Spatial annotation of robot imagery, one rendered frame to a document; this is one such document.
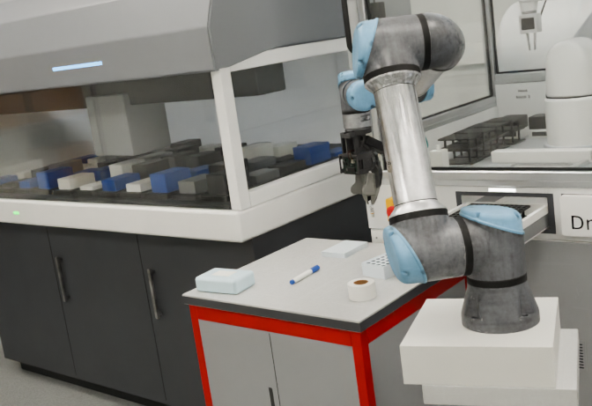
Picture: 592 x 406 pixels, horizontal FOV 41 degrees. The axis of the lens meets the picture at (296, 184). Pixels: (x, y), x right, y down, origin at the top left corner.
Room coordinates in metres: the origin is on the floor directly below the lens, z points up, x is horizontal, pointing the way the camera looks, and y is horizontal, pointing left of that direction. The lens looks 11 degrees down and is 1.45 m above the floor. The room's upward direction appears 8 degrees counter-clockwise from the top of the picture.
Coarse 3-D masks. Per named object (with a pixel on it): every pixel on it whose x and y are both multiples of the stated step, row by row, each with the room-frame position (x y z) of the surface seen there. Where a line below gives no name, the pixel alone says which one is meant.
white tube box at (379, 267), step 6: (372, 258) 2.16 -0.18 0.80; (378, 258) 2.16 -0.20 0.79; (384, 258) 2.15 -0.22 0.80; (366, 264) 2.12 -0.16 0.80; (372, 264) 2.10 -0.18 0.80; (378, 264) 2.11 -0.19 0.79; (384, 264) 2.10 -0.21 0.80; (366, 270) 2.12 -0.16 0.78; (372, 270) 2.10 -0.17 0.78; (378, 270) 2.09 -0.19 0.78; (384, 270) 2.07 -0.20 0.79; (390, 270) 2.09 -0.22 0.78; (366, 276) 2.12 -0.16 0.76; (372, 276) 2.11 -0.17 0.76; (378, 276) 2.09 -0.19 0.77; (384, 276) 2.07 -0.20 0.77; (390, 276) 2.08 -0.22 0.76
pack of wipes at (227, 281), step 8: (208, 272) 2.23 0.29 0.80; (216, 272) 2.21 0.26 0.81; (224, 272) 2.20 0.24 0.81; (232, 272) 2.19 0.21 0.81; (240, 272) 2.18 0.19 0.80; (248, 272) 2.17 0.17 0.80; (200, 280) 2.18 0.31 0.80; (208, 280) 2.17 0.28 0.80; (216, 280) 2.15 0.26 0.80; (224, 280) 2.14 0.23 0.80; (232, 280) 2.12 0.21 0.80; (240, 280) 2.13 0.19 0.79; (248, 280) 2.16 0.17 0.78; (200, 288) 2.19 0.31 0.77; (208, 288) 2.17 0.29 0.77; (216, 288) 2.15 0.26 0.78; (224, 288) 2.13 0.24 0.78; (232, 288) 2.12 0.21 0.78; (240, 288) 2.13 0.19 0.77
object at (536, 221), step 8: (456, 208) 2.22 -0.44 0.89; (536, 208) 2.13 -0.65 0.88; (544, 208) 2.09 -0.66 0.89; (528, 216) 2.02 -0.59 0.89; (536, 216) 2.05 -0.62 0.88; (544, 216) 2.08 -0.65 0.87; (528, 224) 2.00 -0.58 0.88; (536, 224) 2.04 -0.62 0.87; (544, 224) 2.08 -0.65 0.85; (528, 232) 2.00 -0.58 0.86; (536, 232) 2.04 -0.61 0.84; (528, 240) 2.00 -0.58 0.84
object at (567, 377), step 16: (560, 336) 1.55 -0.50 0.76; (576, 336) 1.54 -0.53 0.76; (560, 352) 1.47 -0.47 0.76; (576, 352) 1.46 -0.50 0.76; (560, 368) 1.41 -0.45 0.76; (576, 368) 1.40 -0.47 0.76; (560, 384) 1.34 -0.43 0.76; (576, 384) 1.34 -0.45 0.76; (432, 400) 1.41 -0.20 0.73; (448, 400) 1.40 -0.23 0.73; (464, 400) 1.39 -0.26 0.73; (480, 400) 1.38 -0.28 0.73; (496, 400) 1.37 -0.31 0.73; (512, 400) 1.36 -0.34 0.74; (528, 400) 1.35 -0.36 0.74; (544, 400) 1.34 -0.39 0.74; (560, 400) 1.33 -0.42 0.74; (576, 400) 1.32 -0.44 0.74
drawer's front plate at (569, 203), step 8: (560, 200) 2.06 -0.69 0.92; (568, 200) 2.04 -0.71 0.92; (576, 200) 2.03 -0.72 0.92; (584, 200) 2.02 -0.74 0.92; (560, 208) 2.06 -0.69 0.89; (568, 208) 2.04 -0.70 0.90; (576, 208) 2.03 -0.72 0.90; (584, 208) 2.02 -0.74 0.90; (568, 216) 2.04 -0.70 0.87; (584, 216) 2.02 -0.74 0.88; (568, 224) 2.05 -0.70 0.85; (576, 224) 2.03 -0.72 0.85; (584, 224) 2.02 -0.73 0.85; (568, 232) 2.05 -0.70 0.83; (576, 232) 2.03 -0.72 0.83; (584, 232) 2.02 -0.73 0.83
